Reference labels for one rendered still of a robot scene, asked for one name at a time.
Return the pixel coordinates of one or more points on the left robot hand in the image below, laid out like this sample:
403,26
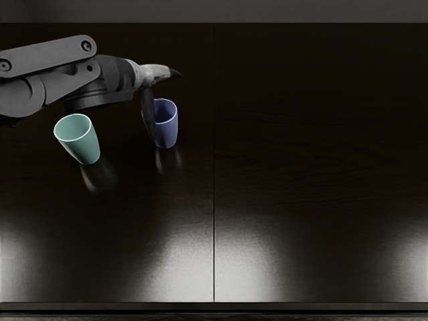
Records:
150,74

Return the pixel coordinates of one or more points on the blue purple cup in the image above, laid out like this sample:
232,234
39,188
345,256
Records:
166,128

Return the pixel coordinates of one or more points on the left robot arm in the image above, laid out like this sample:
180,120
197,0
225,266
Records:
60,72

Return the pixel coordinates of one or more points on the teal green cup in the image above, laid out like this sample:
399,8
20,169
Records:
80,142

